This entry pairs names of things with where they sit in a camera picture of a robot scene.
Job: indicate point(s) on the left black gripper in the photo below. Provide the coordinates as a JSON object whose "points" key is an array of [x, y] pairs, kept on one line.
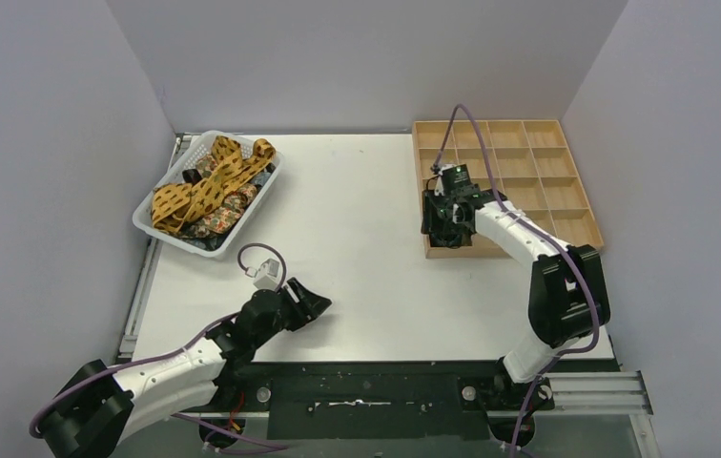
{"points": [[297, 301]]}

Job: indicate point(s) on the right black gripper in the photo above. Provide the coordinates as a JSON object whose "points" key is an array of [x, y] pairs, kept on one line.
{"points": [[431, 218]]}

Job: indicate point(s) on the white plastic basket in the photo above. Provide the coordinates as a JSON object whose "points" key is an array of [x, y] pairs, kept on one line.
{"points": [[216, 247]]}

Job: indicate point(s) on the dark floral tie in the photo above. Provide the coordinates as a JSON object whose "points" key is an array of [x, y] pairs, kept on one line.
{"points": [[450, 238]]}

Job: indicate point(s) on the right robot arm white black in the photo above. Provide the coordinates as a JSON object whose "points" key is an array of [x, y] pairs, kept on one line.
{"points": [[567, 292]]}

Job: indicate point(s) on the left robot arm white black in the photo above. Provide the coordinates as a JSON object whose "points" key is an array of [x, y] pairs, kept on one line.
{"points": [[100, 406]]}

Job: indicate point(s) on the beige floral tie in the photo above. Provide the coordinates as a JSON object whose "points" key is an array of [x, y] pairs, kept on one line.
{"points": [[223, 195]]}

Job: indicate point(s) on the yellow patterned tie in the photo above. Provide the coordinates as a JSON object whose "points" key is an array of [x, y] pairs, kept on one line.
{"points": [[171, 201]]}

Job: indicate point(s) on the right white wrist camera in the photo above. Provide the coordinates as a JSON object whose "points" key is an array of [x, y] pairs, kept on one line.
{"points": [[442, 179]]}

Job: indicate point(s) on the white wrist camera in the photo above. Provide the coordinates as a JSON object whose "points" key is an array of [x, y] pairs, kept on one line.
{"points": [[442, 179], [268, 275]]}

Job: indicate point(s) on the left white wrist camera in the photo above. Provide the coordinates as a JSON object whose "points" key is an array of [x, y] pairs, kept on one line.
{"points": [[268, 275]]}

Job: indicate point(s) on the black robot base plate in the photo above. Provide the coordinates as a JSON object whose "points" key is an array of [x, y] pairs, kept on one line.
{"points": [[469, 400]]}

